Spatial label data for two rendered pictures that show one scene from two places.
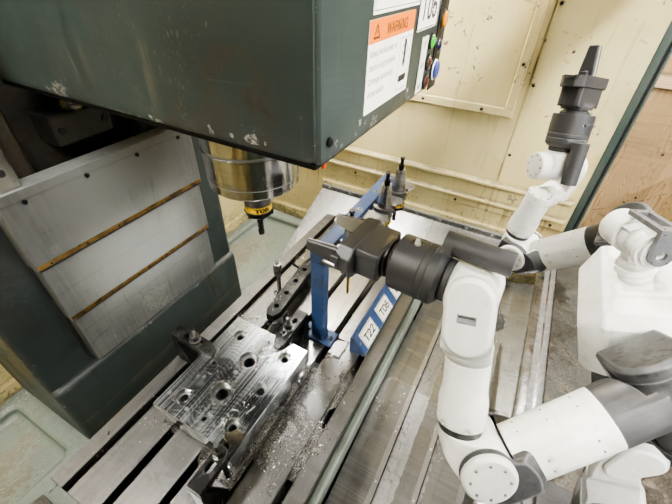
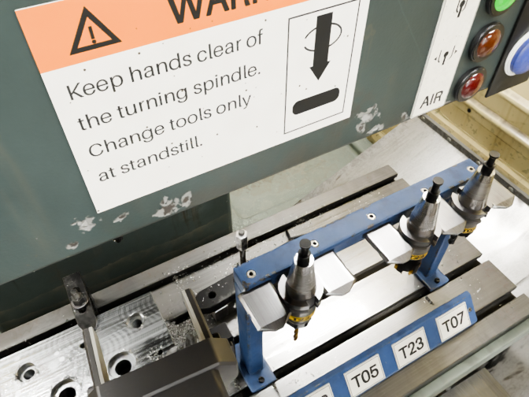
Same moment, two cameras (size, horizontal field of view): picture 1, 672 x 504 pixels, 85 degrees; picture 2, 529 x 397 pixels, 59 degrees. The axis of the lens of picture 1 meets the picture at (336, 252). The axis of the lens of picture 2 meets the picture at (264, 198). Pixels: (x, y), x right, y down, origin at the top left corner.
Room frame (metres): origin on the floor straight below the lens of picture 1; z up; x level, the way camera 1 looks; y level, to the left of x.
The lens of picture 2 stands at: (0.40, -0.18, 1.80)
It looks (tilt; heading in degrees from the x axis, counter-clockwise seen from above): 48 degrees down; 33
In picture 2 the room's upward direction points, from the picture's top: straight up
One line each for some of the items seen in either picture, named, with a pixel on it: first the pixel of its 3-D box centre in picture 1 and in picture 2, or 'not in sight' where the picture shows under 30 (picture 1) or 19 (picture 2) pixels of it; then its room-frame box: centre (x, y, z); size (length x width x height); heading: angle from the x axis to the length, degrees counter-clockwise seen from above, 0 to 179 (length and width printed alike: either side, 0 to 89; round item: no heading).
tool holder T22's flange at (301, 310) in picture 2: not in sight; (300, 291); (0.71, -0.03, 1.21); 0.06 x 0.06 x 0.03
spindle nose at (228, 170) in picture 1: (251, 147); not in sight; (0.58, 0.15, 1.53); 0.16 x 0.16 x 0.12
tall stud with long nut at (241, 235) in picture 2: (278, 277); (242, 250); (0.87, 0.18, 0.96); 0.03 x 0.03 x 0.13
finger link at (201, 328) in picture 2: (353, 222); (202, 320); (0.53, -0.03, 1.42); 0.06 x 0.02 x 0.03; 59
